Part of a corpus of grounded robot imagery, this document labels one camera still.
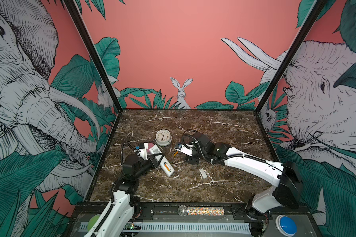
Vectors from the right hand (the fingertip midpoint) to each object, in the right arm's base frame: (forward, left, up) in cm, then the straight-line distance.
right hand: (183, 150), depth 77 cm
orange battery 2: (-8, +8, -6) cm, 13 cm away
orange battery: (+7, +5, -17) cm, 20 cm away
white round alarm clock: (+17, +14, -13) cm, 26 cm away
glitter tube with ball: (-26, -1, -13) cm, 29 cm away
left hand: (-2, +10, 0) cm, 10 cm away
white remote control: (-1, +15, +1) cm, 15 cm away
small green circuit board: (-32, +24, -17) cm, 44 cm away
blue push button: (-31, -49, -16) cm, 61 cm away
